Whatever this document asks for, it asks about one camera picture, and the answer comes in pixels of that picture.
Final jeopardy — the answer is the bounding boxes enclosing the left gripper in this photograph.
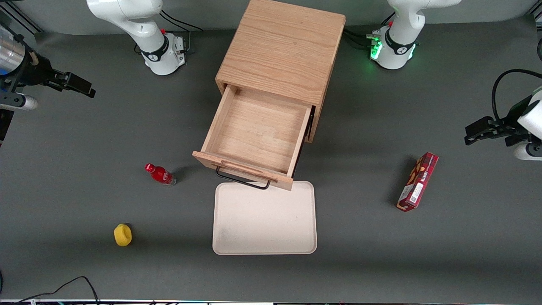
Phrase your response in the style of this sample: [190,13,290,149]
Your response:
[465,86,542,147]

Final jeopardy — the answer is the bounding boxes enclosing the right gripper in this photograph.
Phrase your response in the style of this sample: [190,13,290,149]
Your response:
[0,25,97,99]

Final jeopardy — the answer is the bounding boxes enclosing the wood and wire drawer handle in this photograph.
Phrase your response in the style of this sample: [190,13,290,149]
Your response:
[215,160,280,190]

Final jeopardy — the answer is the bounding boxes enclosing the oak wooden drawer cabinet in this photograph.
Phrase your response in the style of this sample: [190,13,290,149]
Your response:
[215,0,346,143]

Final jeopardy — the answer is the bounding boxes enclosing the red snack box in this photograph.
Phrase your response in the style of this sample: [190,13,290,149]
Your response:
[396,152,439,212]

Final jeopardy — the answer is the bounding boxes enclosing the small red bottle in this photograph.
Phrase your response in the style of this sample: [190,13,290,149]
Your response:
[145,163,177,186]

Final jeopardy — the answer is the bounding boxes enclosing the cream rectangular tray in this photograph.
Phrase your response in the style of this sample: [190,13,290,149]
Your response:
[212,181,318,256]

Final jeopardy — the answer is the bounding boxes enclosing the black looped wrist camera cable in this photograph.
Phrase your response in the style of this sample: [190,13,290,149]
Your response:
[491,69,542,122]

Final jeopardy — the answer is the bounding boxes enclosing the black metal frame strut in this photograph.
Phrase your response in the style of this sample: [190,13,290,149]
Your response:
[0,0,43,34]

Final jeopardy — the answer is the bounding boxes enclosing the black robot base cable bundle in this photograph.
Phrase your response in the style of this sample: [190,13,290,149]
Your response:
[344,12,397,50]

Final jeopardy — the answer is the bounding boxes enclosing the thin black table cable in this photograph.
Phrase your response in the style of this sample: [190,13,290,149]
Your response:
[13,276,100,305]

